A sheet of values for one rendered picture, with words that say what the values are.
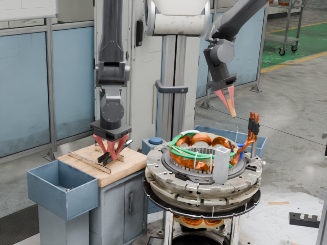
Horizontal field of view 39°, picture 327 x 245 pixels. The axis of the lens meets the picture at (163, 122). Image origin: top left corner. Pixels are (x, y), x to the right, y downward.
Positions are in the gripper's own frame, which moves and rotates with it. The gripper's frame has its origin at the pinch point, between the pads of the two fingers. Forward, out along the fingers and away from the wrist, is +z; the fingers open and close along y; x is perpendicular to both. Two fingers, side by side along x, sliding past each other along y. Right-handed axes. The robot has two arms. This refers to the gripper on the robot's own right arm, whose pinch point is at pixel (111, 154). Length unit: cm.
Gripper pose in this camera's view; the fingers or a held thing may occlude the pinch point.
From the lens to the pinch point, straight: 131.6
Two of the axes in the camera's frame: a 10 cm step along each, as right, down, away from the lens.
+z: -0.3, 9.1, 4.1
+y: 7.7, 2.9, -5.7
